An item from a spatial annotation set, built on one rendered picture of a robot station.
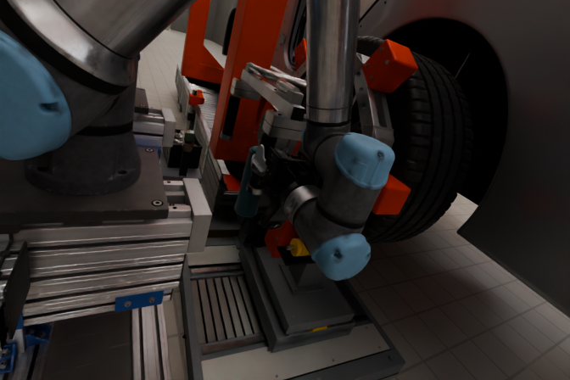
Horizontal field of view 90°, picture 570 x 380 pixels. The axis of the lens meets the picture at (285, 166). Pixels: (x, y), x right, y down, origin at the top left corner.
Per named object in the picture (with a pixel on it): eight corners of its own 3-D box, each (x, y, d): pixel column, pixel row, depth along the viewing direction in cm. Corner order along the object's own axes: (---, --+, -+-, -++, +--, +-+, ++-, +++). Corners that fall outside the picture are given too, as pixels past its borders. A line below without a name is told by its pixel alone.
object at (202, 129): (228, 209, 162) (237, 176, 154) (211, 209, 158) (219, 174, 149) (187, 96, 361) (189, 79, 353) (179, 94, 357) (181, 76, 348)
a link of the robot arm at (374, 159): (326, 119, 42) (304, 182, 46) (355, 146, 32) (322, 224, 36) (372, 131, 44) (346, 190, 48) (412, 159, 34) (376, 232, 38)
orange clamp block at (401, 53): (390, 95, 71) (420, 69, 64) (366, 88, 67) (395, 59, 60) (382, 74, 74) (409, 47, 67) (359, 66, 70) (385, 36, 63)
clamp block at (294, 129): (304, 142, 66) (310, 120, 64) (268, 136, 62) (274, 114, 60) (294, 134, 70) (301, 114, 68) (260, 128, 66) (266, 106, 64)
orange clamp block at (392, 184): (374, 194, 72) (399, 215, 65) (350, 192, 69) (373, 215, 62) (386, 170, 70) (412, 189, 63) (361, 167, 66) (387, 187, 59)
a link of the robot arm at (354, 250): (386, 237, 38) (361, 283, 41) (342, 192, 47) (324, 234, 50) (339, 239, 34) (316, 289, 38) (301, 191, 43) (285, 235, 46)
